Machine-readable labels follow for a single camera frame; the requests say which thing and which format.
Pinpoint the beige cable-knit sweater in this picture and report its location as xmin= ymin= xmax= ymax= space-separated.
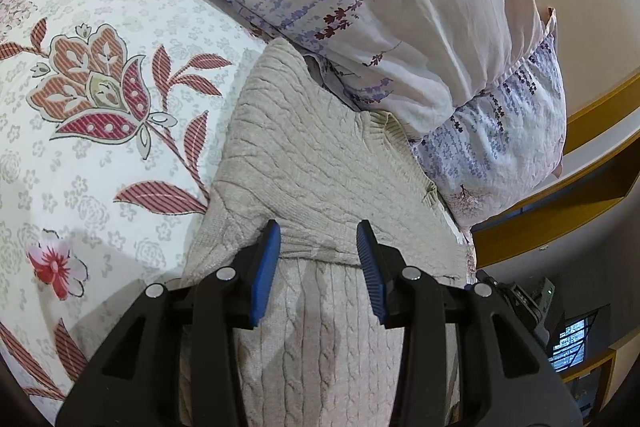
xmin=177 ymin=38 xmax=476 ymax=427

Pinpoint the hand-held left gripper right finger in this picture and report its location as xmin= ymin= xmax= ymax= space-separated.
xmin=355 ymin=219 xmax=584 ymax=427

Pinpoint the yellow wooden cabinet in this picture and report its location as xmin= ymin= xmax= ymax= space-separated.
xmin=560 ymin=347 xmax=619 ymax=410

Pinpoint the window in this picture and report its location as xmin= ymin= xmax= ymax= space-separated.
xmin=547 ymin=304 xmax=612 ymax=374

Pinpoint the purple floral pillow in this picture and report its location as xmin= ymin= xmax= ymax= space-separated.
xmin=305 ymin=34 xmax=568 ymax=233

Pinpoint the pale pink floral pillow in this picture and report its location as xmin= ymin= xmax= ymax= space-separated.
xmin=102 ymin=0 xmax=557 ymax=140

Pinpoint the floral printed bedsheet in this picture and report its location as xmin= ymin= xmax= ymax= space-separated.
xmin=0 ymin=0 xmax=281 ymax=413

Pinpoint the yellow wooden headboard shelf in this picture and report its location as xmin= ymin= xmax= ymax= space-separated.
xmin=470 ymin=72 xmax=640 ymax=270

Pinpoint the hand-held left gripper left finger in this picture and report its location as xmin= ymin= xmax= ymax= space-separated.
xmin=55 ymin=219 xmax=283 ymax=427

